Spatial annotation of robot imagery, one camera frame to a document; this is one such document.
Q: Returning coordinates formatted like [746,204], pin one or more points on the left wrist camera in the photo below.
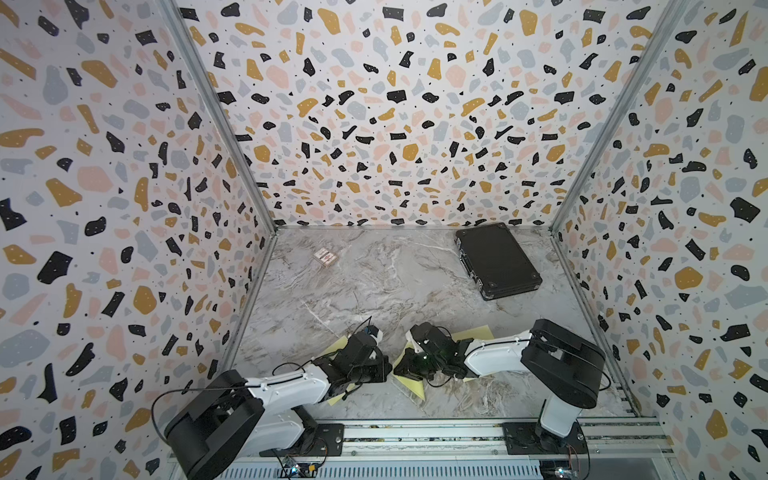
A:
[374,332]

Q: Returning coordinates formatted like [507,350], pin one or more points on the aluminium mounting rail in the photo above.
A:
[618,448]

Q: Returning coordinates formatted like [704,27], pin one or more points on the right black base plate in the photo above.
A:
[530,438]

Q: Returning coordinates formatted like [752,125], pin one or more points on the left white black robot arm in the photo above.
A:
[234,414]

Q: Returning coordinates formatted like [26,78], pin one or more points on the black hard case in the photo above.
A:
[496,262]

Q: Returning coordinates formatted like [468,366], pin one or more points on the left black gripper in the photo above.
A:
[382,372]

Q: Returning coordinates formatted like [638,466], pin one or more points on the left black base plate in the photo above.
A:
[322,440]

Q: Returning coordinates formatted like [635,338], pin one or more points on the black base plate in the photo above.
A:
[322,440]
[530,438]

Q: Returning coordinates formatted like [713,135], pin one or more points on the small green circuit board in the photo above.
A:
[293,470]

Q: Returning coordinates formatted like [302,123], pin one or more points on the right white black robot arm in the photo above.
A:
[570,366]

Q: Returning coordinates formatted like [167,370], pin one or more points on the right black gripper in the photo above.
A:
[405,367]

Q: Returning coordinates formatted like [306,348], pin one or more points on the small pink white card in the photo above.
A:
[325,256]

